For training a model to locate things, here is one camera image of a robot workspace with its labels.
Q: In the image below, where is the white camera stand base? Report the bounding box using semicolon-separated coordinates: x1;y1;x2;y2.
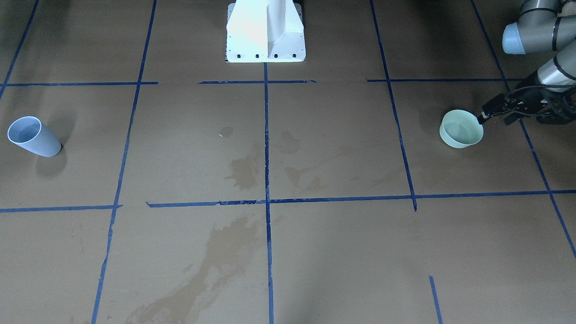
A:
225;0;306;63

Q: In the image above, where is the pale green plastic bowl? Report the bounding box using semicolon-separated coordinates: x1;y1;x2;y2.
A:
439;109;484;149

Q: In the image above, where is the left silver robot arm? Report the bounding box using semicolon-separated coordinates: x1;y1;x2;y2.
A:
477;0;576;125

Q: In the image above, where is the light blue plastic cup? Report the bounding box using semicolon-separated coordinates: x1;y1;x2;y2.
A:
7;116;63;157

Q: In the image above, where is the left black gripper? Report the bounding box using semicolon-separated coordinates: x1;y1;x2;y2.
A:
477;76;575;126

